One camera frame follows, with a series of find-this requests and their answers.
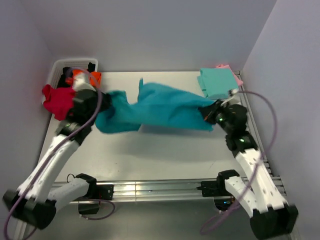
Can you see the magenta t shirt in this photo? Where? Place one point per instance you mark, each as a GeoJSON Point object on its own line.
{"type": "Point", "coordinates": [58, 101]}

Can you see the aluminium table edge rail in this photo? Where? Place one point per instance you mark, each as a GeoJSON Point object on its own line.
{"type": "Point", "coordinates": [155, 190]}

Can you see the white plastic laundry basket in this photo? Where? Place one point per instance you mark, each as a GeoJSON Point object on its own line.
{"type": "Point", "coordinates": [58, 66]}

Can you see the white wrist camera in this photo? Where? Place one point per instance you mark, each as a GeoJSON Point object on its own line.
{"type": "Point", "coordinates": [79, 82]}
{"type": "Point", "coordinates": [232, 99]}

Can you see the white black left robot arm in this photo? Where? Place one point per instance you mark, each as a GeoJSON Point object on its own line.
{"type": "Point", "coordinates": [35, 202]}

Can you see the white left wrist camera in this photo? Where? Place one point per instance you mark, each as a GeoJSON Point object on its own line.
{"type": "Point", "coordinates": [79, 82]}

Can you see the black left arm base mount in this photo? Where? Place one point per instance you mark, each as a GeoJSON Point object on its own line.
{"type": "Point", "coordinates": [90, 205]}

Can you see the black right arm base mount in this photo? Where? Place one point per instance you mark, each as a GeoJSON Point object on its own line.
{"type": "Point", "coordinates": [222, 199]}

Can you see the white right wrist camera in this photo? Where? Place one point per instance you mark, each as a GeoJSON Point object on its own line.
{"type": "Point", "coordinates": [232, 99]}

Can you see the folded pink t shirt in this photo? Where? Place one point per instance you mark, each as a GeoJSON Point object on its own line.
{"type": "Point", "coordinates": [236, 75]}

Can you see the folded mint t shirt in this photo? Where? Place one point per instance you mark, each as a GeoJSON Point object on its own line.
{"type": "Point", "coordinates": [215, 83]}

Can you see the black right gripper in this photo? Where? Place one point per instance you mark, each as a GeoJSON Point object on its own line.
{"type": "Point", "coordinates": [209, 111]}

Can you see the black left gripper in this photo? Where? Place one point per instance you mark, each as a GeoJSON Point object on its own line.
{"type": "Point", "coordinates": [105, 101]}

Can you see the orange t shirt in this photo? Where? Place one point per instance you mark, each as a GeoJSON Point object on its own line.
{"type": "Point", "coordinates": [94, 78]}

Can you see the black t shirt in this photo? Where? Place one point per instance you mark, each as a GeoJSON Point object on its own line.
{"type": "Point", "coordinates": [70, 72]}

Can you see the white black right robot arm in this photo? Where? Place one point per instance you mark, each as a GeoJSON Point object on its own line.
{"type": "Point", "coordinates": [269, 213]}

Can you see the teal t shirt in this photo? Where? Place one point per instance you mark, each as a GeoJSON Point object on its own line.
{"type": "Point", "coordinates": [157, 105]}

